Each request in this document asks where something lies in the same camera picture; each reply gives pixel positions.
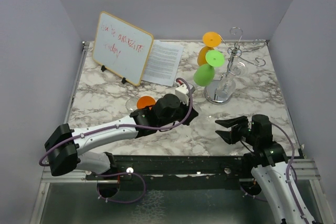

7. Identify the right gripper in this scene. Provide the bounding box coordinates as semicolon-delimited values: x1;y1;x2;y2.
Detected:
216;115;259;145

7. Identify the green plastic wine glass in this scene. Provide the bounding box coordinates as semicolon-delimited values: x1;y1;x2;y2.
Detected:
193;48;225;87

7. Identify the clear wine glass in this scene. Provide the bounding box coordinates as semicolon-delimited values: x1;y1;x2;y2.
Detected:
215;61;248;102

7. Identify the yellow plastic wine glass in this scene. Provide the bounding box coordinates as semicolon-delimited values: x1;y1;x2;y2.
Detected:
197;31;222;66

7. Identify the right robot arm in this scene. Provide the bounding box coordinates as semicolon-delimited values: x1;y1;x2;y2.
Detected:
216;114;316;223

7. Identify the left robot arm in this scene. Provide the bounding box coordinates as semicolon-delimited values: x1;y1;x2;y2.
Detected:
45;94;198;179

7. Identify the orange plastic wine glass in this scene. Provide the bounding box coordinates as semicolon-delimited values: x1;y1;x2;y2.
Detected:
136;96;156;109

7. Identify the chrome wine glass rack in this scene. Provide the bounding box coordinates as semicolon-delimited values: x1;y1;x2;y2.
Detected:
204;27;266;105

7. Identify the clear glass back left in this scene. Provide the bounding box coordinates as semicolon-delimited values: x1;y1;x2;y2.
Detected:
190;96;212;122

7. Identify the clear glass front left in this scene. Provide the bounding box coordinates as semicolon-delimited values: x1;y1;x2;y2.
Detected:
125;98;138;114

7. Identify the printed paper sheet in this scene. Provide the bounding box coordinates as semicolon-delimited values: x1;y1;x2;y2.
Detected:
142;40;184;87

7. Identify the yellow framed whiteboard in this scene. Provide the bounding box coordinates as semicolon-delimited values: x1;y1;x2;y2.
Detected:
92;12;154;86

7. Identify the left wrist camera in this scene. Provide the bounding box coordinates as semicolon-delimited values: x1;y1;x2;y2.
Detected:
175;84;190;106

